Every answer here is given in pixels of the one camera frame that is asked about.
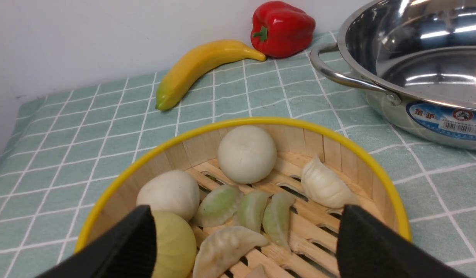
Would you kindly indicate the pale cream dumpling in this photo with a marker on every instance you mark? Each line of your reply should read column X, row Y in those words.
column 223, row 249

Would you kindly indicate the red bell pepper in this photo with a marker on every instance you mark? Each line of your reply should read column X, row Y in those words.
column 280, row 30

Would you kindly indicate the white round bun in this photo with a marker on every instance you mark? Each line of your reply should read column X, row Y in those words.
column 175, row 191
column 247, row 154

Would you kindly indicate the yellow plastic banana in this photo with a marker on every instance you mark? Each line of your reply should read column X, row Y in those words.
column 197, row 62

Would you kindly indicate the green checkered tablecloth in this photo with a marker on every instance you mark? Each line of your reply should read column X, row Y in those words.
column 68, row 147

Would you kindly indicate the white dumpling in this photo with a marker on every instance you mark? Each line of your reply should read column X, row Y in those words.
column 323, row 186

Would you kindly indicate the yellow-green round bun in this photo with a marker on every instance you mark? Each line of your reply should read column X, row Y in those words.
column 176, row 246

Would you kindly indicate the yellow-rimmed bamboo steamer basket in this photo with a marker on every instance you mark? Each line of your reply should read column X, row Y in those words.
column 313, row 226

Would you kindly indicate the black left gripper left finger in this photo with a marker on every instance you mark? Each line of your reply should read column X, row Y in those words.
column 128, row 250

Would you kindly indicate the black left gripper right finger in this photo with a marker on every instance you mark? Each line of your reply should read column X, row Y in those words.
column 367, row 248

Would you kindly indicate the green dumpling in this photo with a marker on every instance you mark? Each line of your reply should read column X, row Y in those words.
column 218, row 206
column 276, row 219
column 250, row 210

